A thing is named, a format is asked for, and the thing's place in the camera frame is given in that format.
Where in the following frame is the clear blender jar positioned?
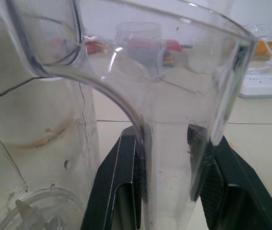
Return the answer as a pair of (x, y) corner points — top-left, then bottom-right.
(0, 0), (259, 230)

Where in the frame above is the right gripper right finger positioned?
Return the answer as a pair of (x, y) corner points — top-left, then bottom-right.
(187, 123), (272, 230)

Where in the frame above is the clear bag of orange pieces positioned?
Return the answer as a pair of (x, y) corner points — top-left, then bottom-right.
(243, 23), (272, 60)

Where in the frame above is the white power strip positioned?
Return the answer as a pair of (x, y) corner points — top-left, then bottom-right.
(237, 67), (272, 99)

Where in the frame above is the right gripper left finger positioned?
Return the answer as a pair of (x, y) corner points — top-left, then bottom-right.
(80, 125), (151, 230)

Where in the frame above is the cream blender base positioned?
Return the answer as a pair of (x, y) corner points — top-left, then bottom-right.
(0, 14), (97, 149)

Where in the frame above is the clear measuring cup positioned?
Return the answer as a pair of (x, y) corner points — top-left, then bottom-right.
(115, 22), (168, 80)

